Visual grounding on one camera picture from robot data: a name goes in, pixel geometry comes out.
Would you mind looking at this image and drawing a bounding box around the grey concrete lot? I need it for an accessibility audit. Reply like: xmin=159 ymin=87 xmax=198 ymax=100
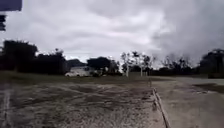
xmin=0 ymin=79 xmax=167 ymax=128

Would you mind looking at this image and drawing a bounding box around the row of dark trees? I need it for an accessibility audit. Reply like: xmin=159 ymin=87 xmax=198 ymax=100
xmin=155 ymin=48 xmax=224 ymax=80

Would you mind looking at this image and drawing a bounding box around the white vehicle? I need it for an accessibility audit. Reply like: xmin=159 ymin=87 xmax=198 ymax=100
xmin=64 ymin=65 xmax=96 ymax=78

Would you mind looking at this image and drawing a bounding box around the dark clump of trees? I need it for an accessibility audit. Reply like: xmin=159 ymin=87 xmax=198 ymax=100
xmin=0 ymin=39 xmax=121 ymax=76

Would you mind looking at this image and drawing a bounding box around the grass strip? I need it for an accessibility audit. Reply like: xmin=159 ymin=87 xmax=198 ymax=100
xmin=0 ymin=70 xmax=158 ymax=86

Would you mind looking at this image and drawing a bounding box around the group of pale-trunked trees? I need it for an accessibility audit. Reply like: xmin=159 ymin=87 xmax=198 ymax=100
xmin=119 ymin=50 xmax=157 ymax=78

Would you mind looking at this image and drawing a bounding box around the grey concrete pavement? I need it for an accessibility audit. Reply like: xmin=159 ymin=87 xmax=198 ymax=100
xmin=150 ymin=76 xmax=224 ymax=128

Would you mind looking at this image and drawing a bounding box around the dark kerb line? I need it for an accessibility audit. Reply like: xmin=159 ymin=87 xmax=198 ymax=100
xmin=149 ymin=86 xmax=172 ymax=128

